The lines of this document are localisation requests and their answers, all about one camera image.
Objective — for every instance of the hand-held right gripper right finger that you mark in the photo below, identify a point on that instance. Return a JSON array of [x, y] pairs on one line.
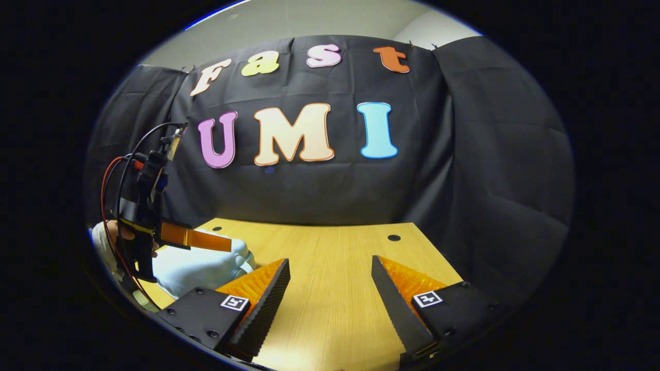
[[399, 314]]

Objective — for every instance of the light blue suitcase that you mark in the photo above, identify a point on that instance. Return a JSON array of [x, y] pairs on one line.
[[201, 268]]

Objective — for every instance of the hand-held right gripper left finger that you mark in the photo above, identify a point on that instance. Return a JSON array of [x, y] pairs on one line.
[[268, 304]]

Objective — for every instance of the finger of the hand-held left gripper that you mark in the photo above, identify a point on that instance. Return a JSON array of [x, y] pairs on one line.
[[201, 239]]

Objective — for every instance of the black backdrop cloth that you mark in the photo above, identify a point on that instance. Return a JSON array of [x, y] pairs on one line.
[[335, 190]]

